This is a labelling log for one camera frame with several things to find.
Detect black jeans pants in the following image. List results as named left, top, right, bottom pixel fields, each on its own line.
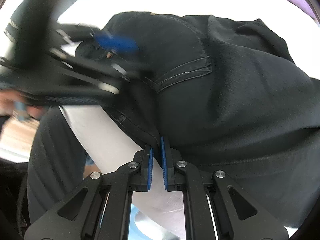
left=75, top=11, right=320, bottom=235

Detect person's left hand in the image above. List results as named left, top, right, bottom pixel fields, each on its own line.
left=1, top=89, right=46, bottom=119

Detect person's dark trouser leg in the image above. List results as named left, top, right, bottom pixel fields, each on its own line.
left=27, top=107, right=87, bottom=223

